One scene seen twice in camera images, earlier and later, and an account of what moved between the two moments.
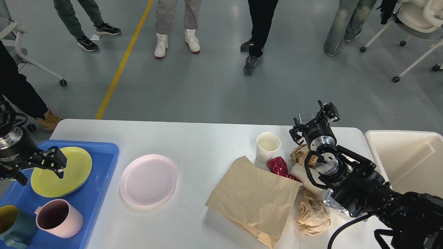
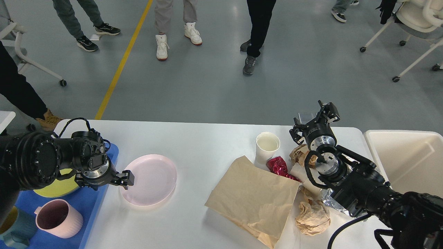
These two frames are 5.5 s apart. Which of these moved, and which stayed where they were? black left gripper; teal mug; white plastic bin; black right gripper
Moved: black left gripper
Stayed: white plastic bin; teal mug; black right gripper
